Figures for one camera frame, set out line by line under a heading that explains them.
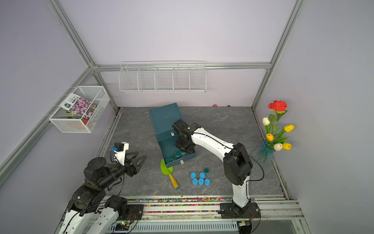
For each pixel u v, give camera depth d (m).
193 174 0.84
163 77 1.01
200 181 0.81
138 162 0.61
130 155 0.66
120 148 0.56
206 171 0.85
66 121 0.74
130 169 0.59
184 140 0.62
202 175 0.84
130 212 0.72
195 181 0.81
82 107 0.74
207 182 0.81
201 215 0.74
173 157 0.83
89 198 0.46
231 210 0.74
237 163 0.48
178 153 0.85
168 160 0.82
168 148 0.89
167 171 0.87
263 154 0.81
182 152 0.85
